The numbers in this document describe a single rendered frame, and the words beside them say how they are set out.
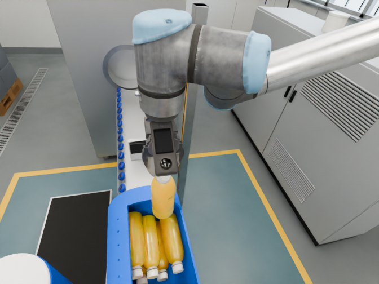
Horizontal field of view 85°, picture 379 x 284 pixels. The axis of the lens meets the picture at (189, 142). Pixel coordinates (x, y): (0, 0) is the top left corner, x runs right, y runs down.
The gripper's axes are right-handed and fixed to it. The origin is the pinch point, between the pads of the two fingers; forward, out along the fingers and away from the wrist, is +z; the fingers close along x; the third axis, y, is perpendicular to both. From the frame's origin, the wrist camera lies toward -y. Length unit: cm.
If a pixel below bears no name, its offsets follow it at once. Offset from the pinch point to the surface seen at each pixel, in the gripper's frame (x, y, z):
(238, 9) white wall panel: -234, 436, 49
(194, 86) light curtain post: -28, 65, 12
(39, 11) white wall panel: 148, 447, 67
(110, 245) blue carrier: 17.6, -4.9, 26.8
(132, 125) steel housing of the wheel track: 8, 84, 51
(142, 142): 3, 51, 36
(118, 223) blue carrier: 14.9, 0.4, 23.7
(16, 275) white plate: 50, -3, 40
